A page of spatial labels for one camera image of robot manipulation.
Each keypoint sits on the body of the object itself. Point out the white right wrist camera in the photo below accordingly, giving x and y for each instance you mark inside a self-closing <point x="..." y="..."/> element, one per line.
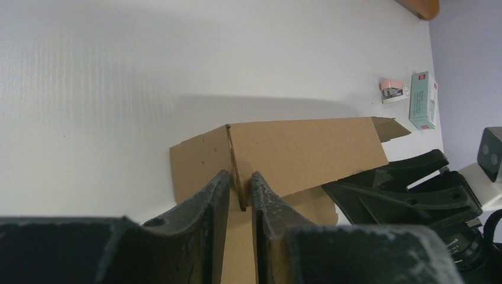
<point x="484" y="176"/>

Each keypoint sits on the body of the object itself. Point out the orange wooden shelf rack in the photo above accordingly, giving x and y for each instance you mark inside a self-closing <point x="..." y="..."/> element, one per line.
<point x="425" y="10"/>

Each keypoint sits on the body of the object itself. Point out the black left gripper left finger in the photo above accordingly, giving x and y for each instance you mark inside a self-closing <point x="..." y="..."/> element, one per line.
<point x="182" y="245"/>

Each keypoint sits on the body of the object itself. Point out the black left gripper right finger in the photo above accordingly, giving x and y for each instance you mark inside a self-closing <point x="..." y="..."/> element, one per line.
<point x="289" y="248"/>

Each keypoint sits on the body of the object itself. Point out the white green box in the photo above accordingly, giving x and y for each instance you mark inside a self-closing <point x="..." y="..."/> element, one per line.
<point x="423" y="101"/>

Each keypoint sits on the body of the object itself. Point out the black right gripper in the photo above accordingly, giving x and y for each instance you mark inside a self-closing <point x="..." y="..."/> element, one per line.
<point x="445" y="201"/>

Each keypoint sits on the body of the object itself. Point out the brown cardboard box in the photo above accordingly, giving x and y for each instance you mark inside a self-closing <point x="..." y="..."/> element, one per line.
<point x="295" y="158"/>

